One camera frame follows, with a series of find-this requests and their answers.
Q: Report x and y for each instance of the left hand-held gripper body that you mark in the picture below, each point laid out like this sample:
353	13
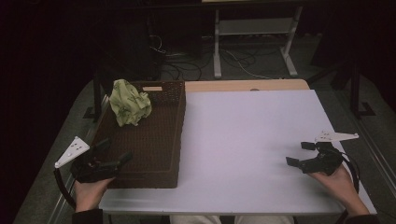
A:
93	169

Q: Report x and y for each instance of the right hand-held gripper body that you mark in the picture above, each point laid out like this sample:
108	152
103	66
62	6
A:
325	161

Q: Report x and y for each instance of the person's left hand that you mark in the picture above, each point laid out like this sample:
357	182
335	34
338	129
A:
88	193

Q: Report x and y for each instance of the person's right hand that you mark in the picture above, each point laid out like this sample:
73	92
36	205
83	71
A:
337	185

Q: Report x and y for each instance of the brown woven basket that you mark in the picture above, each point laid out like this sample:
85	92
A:
146	149

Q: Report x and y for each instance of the crumpled green cloth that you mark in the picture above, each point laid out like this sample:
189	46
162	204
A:
129	102

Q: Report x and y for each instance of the black metal stand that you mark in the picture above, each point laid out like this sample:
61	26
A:
355	90
97	93

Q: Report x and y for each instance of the light wooden board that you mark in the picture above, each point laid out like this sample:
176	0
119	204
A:
246	85

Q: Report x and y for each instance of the white metal table frame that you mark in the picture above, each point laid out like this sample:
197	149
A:
255	26

